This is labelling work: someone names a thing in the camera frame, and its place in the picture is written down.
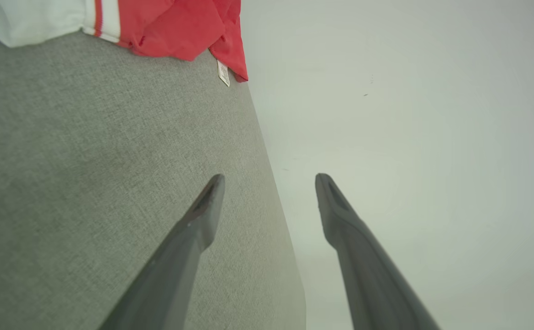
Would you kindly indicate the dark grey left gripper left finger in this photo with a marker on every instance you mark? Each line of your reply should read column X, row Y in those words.
column 175, row 261

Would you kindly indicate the red Bulls basketball jersey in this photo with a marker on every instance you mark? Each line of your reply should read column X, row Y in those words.
column 170, row 27

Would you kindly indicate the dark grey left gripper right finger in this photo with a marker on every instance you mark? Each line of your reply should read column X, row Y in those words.
column 367, row 275

